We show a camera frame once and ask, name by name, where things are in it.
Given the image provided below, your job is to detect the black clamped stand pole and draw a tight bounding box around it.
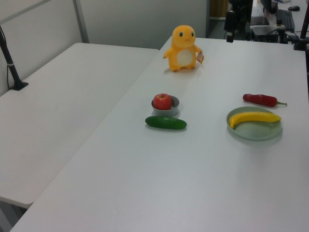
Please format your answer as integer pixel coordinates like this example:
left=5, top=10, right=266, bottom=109
left=293, top=0, right=309, bottom=51

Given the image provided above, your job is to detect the black camera stand pole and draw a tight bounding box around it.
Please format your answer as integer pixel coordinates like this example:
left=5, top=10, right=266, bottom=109
left=0, top=25, right=29, bottom=91

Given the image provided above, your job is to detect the orange plush toy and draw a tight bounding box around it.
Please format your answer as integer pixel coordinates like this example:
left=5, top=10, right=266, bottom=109
left=162, top=25, right=206, bottom=73

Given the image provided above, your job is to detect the black camera on mount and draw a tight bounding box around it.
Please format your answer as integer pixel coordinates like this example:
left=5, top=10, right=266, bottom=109
left=224, top=10, right=237, bottom=44

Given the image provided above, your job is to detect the red chili pepper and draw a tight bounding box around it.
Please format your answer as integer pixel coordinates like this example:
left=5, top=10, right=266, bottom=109
left=242, top=93, right=288, bottom=108

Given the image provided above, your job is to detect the green cucumber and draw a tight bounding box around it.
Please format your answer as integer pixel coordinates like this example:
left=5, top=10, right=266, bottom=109
left=144, top=116, right=187, bottom=131

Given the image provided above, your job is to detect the grey box device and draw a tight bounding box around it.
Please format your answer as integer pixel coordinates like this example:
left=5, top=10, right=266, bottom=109
left=251, top=24, right=278, bottom=37

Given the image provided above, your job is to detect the grey partition post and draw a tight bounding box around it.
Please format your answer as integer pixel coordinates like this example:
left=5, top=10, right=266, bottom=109
left=73, top=0, right=89, bottom=44

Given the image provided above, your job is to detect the black keyboard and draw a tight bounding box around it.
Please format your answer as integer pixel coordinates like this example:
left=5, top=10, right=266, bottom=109
left=276, top=9, right=295, bottom=31

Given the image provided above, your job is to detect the yellow banana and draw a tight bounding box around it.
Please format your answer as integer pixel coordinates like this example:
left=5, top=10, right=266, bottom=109
left=229, top=111, right=282, bottom=129

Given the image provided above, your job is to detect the small metal bowl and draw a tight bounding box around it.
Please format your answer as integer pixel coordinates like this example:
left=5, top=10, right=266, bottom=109
left=151, top=95, right=181, bottom=117

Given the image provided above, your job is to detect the pale green plate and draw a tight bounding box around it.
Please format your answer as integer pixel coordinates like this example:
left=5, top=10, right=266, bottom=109
left=226, top=106, right=283, bottom=141

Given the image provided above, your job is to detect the red apple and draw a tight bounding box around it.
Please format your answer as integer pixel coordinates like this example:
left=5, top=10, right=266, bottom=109
left=153, top=93, right=173, bottom=111

